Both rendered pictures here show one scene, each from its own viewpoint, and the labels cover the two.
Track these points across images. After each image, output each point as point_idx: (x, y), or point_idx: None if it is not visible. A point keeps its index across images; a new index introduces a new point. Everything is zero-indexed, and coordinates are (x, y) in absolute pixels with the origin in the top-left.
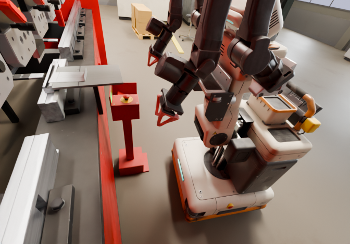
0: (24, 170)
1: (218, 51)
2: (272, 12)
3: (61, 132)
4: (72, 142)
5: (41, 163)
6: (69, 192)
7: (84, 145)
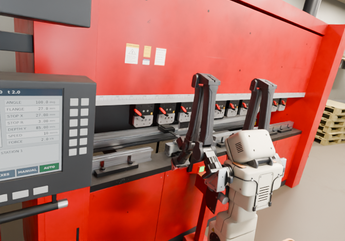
0: (137, 150)
1: (189, 141)
2: (238, 142)
3: (160, 158)
4: (157, 161)
5: (140, 151)
6: (135, 164)
7: (157, 164)
